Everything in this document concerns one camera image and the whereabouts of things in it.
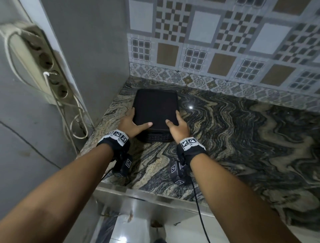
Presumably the black right wrist strap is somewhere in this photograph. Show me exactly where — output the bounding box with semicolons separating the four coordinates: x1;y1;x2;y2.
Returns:
176;137;207;164

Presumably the white power strip cable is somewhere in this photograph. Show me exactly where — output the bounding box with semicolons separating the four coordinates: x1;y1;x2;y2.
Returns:
0;24;34;88

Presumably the black left camera cable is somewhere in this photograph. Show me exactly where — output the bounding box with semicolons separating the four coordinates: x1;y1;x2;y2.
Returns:
101;166;114;181

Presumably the black camera cable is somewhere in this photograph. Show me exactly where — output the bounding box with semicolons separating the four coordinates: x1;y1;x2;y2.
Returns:
191;177;211;243
101;166;114;181

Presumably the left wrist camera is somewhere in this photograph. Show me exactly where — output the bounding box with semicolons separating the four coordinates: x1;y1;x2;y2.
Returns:
112;152;133;179

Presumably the black right camera cable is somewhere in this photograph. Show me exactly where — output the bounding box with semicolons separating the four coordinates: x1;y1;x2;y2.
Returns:
191;177;211;243

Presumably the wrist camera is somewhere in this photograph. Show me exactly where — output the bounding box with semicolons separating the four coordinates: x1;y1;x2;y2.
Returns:
170;160;192;186
112;152;133;179

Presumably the person's left forearm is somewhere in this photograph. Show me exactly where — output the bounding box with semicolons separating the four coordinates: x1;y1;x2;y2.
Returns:
0;143;114;243

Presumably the black left wrist strap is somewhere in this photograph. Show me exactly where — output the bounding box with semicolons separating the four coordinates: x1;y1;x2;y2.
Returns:
97;129;131;156

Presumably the black wrist strap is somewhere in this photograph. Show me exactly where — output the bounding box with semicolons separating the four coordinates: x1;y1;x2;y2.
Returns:
97;129;131;156
176;137;207;164

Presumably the person's left hand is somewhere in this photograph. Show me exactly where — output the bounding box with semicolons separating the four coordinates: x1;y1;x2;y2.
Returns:
117;107;154;140

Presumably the person's right hand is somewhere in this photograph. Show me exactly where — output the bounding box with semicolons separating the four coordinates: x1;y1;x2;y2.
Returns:
165;110;191;145

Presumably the person's right forearm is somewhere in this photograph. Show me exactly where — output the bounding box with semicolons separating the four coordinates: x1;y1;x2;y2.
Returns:
189;153;302;243

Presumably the white plug cable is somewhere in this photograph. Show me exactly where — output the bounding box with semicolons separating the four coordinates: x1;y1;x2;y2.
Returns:
43;71;89;156

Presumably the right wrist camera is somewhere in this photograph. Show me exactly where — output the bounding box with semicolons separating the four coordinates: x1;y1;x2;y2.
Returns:
170;160;192;186

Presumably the white power strip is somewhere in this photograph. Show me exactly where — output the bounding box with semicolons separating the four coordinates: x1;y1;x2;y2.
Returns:
0;22;76;106

